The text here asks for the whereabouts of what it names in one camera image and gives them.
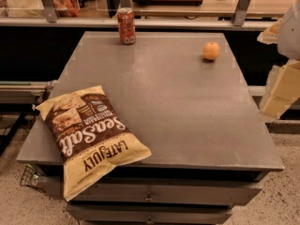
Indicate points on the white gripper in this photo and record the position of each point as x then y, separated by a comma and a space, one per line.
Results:
290, 35

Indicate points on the red coke can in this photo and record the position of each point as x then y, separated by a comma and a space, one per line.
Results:
126, 25

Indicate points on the orange fruit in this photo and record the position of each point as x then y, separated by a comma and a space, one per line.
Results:
210, 51

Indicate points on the brown yellow chip bag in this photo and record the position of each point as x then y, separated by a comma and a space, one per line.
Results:
90, 137

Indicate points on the upper grey drawer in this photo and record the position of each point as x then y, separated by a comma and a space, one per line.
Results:
203, 192

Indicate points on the grey drawer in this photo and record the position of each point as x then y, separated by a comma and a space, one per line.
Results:
203, 192
149, 215

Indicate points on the lower grey drawer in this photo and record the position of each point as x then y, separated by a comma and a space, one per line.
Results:
149, 215

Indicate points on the clear plastic bin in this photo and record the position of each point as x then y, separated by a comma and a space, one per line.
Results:
35, 8

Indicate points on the wire basket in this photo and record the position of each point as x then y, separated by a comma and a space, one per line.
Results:
30, 179

